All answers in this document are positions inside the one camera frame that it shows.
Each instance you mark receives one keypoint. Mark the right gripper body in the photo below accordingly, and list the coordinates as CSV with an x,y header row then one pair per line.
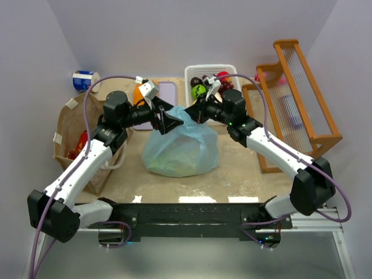
x,y
200,110

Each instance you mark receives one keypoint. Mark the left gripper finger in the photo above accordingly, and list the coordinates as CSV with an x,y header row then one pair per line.
x,y
168,122
158,102

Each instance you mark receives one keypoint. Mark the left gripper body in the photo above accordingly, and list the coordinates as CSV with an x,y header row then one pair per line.
x,y
158,117

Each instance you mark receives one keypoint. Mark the blue plastic bag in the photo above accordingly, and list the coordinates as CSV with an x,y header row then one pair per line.
x,y
188,150

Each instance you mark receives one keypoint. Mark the red snack packet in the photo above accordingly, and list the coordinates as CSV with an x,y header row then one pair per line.
x,y
79,147

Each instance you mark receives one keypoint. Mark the brown paper grocery bag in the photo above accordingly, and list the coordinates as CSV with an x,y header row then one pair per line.
x,y
70,126

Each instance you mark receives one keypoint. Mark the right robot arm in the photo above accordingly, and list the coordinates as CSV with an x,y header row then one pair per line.
x,y
311,186

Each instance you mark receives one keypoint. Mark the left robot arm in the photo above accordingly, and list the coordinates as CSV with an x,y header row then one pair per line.
x,y
54,211

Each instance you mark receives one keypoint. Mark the lavender cutting board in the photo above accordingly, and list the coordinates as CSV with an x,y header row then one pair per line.
x,y
168,92

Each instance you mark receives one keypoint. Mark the orange sweet potato right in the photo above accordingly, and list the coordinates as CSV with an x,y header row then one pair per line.
x,y
138,94

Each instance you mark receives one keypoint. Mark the purple grape bunch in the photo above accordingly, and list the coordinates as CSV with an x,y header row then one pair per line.
x,y
225,84

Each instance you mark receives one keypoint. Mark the dark mangosteen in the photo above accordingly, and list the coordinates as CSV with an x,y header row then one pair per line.
x,y
195,81

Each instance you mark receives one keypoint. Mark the red yellow peach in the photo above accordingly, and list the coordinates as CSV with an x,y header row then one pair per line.
x,y
224,76

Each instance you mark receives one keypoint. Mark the white plastic basket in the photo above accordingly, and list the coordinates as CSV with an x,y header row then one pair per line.
x,y
209,70

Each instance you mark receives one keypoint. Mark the toilet paper roll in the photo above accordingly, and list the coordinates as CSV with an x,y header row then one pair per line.
x,y
82,80

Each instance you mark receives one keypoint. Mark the wooden rack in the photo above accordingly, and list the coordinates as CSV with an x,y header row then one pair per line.
x,y
290,103

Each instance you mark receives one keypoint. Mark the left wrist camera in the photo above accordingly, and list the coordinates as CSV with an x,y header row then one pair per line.
x,y
149,90

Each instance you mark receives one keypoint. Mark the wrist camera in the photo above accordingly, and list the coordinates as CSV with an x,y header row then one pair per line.
x,y
212,84
149,90

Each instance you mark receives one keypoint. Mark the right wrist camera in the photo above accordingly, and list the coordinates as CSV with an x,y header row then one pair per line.
x,y
212,84

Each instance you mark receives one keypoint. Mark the black base frame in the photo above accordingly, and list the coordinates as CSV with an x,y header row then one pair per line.
x,y
244,221

